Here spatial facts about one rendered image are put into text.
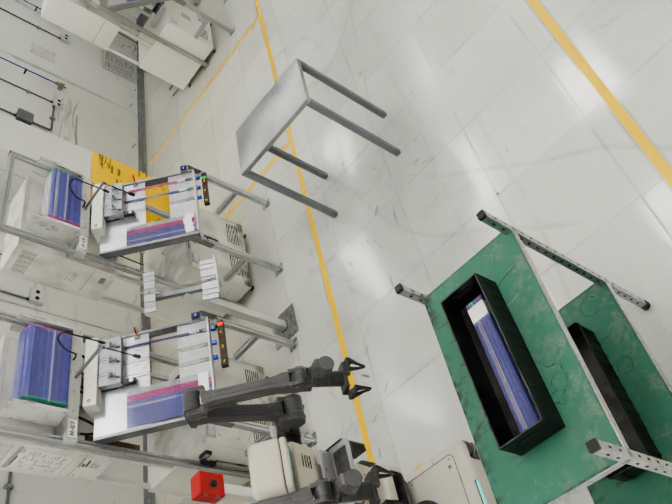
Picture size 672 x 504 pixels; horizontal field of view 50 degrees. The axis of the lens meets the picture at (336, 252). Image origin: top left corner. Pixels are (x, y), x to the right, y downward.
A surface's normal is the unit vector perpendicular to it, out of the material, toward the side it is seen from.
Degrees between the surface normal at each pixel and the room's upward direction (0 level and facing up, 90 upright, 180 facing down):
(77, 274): 90
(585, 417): 0
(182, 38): 90
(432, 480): 0
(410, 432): 0
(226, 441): 90
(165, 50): 90
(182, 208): 44
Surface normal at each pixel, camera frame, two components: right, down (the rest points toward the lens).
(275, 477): -0.14, -0.66
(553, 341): -0.76, -0.33
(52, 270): 0.19, 0.72
